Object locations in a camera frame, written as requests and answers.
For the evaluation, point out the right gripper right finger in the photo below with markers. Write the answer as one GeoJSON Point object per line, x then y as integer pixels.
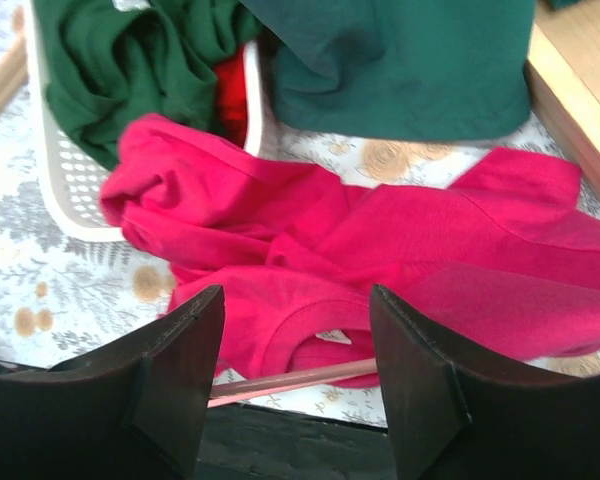
{"type": "Point", "coordinates": [457, 410]}

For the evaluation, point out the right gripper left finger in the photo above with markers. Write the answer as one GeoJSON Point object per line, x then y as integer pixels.
{"type": "Point", "coordinates": [131, 409]}

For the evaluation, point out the pink wire hanger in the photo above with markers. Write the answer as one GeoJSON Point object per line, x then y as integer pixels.
{"type": "Point", "coordinates": [228, 393]}

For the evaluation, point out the magenta t shirt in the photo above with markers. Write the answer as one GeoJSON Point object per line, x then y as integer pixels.
{"type": "Point", "coordinates": [501, 256]}

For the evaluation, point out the teal shorts on hanger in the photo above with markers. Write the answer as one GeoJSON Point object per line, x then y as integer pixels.
{"type": "Point", "coordinates": [415, 70]}

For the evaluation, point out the white laundry basket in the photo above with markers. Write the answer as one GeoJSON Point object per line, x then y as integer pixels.
{"type": "Point", "coordinates": [70, 180]}

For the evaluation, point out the red garment in basket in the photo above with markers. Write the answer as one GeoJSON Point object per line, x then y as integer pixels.
{"type": "Point", "coordinates": [231, 97]}

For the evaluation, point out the dark green garment in basket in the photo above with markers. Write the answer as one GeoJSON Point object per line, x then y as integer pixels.
{"type": "Point", "coordinates": [108, 67]}

